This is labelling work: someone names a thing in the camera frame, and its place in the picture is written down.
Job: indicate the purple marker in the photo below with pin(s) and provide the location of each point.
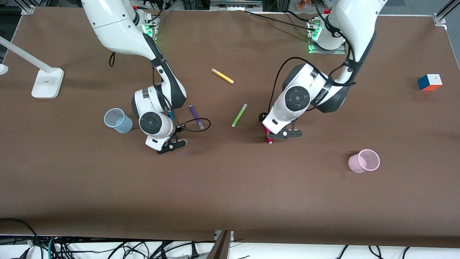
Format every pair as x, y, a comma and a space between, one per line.
195, 114

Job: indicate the translucent pink plastic cup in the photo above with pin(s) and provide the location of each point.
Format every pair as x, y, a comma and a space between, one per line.
354, 163

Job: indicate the blue marker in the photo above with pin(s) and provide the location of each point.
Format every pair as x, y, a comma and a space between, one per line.
170, 115

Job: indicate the translucent blue plastic cup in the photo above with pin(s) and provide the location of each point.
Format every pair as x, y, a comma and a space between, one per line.
124, 126

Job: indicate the yellow marker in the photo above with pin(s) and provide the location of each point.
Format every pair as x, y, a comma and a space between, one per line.
222, 76

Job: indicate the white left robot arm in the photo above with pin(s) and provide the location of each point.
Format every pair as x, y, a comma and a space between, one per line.
352, 21

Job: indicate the brown table cover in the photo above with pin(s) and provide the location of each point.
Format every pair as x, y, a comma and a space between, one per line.
230, 187

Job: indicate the brown wooden beam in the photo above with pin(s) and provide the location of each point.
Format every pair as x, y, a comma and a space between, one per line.
221, 248

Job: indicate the black power plug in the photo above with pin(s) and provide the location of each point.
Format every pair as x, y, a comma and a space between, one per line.
194, 251

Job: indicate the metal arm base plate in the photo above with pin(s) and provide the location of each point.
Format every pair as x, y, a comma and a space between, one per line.
323, 52
155, 27

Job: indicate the grey metal bar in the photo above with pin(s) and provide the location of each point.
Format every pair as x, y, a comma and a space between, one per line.
233, 5

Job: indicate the pink marker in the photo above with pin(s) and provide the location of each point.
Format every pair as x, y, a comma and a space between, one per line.
268, 136

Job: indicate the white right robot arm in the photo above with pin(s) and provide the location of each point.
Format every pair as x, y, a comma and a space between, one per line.
118, 32

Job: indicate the green marker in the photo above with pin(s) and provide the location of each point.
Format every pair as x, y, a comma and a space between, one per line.
239, 116

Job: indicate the colourful puzzle cube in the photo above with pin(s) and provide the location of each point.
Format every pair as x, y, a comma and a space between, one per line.
429, 83

